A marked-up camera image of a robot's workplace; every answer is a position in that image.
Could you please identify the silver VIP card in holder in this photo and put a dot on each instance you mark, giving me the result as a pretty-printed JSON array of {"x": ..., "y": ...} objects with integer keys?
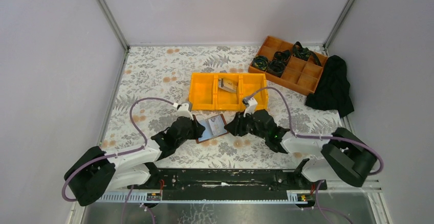
[{"x": 217, "y": 125}]

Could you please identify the wooden compartment tray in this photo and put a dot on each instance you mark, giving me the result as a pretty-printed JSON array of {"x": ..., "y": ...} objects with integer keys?
[{"x": 299, "y": 75}]

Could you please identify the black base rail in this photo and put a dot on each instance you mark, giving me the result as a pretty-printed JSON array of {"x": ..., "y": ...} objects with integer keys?
[{"x": 225, "y": 184}]

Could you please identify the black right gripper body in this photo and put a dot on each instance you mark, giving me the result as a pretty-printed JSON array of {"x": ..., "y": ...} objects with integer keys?
[{"x": 240, "y": 124}]

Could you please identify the rolled tie green yellow pattern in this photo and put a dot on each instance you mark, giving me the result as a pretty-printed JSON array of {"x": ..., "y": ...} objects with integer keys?
[{"x": 260, "y": 62}]

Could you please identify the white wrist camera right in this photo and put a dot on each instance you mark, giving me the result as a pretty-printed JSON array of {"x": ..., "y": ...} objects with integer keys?
[{"x": 250, "y": 103}]

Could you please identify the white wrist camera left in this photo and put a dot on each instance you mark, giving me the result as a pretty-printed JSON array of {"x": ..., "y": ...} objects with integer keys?
[{"x": 184, "y": 109}]

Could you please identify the loose dark floral tie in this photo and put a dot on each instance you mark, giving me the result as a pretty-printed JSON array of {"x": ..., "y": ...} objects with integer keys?
[{"x": 304, "y": 53}]

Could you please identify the yellow plastic bin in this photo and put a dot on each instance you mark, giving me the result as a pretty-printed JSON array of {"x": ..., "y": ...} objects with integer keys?
[
  {"x": 202, "y": 91},
  {"x": 226, "y": 100},
  {"x": 251, "y": 82}
]

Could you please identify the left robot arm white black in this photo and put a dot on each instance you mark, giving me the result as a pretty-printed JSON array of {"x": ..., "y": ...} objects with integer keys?
[{"x": 99, "y": 171}]

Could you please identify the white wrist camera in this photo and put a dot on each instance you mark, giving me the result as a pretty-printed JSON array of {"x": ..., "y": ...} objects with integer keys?
[
  {"x": 250, "y": 103},
  {"x": 184, "y": 109}
]

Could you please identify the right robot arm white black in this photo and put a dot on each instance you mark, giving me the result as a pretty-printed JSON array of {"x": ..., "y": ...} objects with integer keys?
[{"x": 340, "y": 155}]

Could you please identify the rolled tie dark brown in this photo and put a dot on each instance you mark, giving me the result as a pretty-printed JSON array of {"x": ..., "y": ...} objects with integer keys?
[{"x": 276, "y": 68}]

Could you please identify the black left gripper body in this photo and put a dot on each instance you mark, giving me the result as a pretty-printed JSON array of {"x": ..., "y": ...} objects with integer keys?
[{"x": 193, "y": 128}]

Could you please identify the rolled tie dark orange pattern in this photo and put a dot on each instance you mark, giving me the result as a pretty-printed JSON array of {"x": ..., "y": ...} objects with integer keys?
[{"x": 282, "y": 56}]

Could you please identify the black cloth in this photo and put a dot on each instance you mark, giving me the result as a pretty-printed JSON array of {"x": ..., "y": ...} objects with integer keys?
[{"x": 333, "y": 90}]

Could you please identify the brown leather card holder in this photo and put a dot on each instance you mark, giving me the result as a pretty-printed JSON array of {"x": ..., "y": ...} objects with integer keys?
[{"x": 207, "y": 135}]

